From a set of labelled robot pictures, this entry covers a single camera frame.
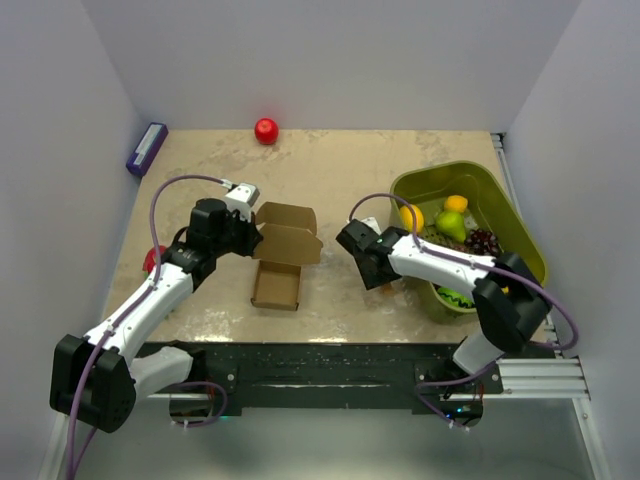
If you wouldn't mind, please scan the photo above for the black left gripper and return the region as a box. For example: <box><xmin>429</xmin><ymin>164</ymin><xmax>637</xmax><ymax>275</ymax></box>
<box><xmin>212</xmin><ymin>207</ymin><xmax>263</xmax><ymax>258</ymax></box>

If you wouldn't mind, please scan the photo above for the brown cardboard box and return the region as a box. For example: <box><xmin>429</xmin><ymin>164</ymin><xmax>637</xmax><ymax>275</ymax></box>
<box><xmin>251</xmin><ymin>202</ymin><xmax>323</xmax><ymax>311</ymax></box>

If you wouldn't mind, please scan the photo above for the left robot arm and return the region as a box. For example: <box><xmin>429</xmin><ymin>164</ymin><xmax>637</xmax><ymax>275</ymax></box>
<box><xmin>49</xmin><ymin>184</ymin><xmax>263</xmax><ymax>433</ymax></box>

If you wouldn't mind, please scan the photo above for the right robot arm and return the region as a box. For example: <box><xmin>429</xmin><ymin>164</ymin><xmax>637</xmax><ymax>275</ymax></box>
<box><xmin>336</xmin><ymin>219</ymin><xmax>551</xmax><ymax>393</ymax></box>

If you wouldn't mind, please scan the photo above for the purple white rectangular box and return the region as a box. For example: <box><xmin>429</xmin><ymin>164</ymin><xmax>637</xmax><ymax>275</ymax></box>
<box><xmin>126</xmin><ymin>122</ymin><xmax>169</xmax><ymax>177</ymax></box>

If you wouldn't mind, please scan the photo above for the orange in basket front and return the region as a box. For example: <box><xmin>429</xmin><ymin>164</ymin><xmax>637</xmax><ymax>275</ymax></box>
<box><xmin>399</xmin><ymin>204</ymin><xmax>425</xmax><ymax>234</ymax></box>

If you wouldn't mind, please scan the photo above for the orange in basket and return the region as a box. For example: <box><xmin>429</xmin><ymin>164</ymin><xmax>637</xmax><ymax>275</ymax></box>
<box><xmin>399</xmin><ymin>204</ymin><xmax>425</xmax><ymax>234</ymax></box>
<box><xmin>443</xmin><ymin>195</ymin><xmax>469</xmax><ymax>214</ymax></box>

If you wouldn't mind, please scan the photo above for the green round toy fruit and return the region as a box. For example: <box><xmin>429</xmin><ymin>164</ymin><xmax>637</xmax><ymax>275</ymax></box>
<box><xmin>436</xmin><ymin>286</ymin><xmax>475</xmax><ymax>311</ymax></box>

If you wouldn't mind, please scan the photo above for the red dragon fruit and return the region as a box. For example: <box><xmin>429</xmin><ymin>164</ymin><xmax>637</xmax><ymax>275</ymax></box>
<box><xmin>142</xmin><ymin>248</ymin><xmax>158</xmax><ymax>278</ymax></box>

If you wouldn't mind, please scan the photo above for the green pear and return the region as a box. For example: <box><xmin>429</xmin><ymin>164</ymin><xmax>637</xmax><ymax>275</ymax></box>
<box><xmin>435</xmin><ymin>210</ymin><xmax>467</xmax><ymax>243</ymax></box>

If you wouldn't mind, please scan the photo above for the olive green plastic basket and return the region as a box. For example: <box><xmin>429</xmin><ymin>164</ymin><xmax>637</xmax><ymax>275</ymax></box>
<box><xmin>390</xmin><ymin>161</ymin><xmax>547</xmax><ymax>285</ymax></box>

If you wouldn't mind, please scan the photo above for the orange in basket back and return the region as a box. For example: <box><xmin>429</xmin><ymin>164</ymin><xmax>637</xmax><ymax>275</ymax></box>
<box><xmin>443</xmin><ymin>195</ymin><xmax>469</xmax><ymax>214</ymax></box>

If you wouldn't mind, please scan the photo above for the red apple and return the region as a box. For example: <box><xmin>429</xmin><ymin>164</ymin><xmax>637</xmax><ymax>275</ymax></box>
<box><xmin>254</xmin><ymin>117</ymin><xmax>279</xmax><ymax>145</ymax></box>

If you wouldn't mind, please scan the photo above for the dark red grape bunch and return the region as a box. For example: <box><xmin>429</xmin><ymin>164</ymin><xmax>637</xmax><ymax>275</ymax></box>
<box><xmin>451</xmin><ymin>229</ymin><xmax>502</xmax><ymax>257</ymax></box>

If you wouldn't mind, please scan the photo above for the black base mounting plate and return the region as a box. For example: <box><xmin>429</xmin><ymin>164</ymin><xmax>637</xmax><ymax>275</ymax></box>
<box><xmin>171</xmin><ymin>340</ymin><xmax>506</xmax><ymax>416</ymax></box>

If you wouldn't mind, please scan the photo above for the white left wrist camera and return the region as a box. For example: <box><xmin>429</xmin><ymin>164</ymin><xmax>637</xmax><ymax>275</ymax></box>
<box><xmin>223</xmin><ymin>182</ymin><xmax>260</xmax><ymax>223</ymax></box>

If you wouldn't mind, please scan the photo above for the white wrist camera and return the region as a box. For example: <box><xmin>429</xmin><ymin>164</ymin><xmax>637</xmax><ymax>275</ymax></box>
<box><xmin>361</xmin><ymin>216</ymin><xmax>381</xmax><ymax>235</ymax></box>
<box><xmin>223</xmin><ymin>182</ymin><xmax>260</xmax><ymax>223</ymax></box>

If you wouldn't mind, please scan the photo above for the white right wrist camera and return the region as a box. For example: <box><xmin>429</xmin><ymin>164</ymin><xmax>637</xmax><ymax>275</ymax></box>
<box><xmin>361</xmin><ymin>216</ymin><xmax>381</xmax><ymax>235</ymax></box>

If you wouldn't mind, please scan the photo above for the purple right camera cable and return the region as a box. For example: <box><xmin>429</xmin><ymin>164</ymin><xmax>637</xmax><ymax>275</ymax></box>
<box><xmin>347</xmin><ymin>193</ymin><xmax>580</xmax><ymax>350</ymax></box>

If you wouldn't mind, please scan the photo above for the purple camera cable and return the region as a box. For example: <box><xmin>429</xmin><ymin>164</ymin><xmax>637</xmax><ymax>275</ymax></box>
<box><xmin>347</xmin><ymin>193</ymin><xmax>580</xmax><ymax>350</ymax></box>
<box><xmin>64</xmin><ymin>174</ymin><xmax>236</xmax><ymax>480</ymax></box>

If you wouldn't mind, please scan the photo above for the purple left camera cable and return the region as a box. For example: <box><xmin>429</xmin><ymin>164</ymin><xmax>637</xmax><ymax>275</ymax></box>
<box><xmin>64</xmin><ymin>174</ymin><xmax>236</xmax><ymax>480</ymax></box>

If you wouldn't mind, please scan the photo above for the aluminium frame rail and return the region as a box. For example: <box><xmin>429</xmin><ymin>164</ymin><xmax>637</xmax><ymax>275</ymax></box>
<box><xmin>144</xmin><ymin>355</ymin><xmax>594</xmax><ymax>401</ymax></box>

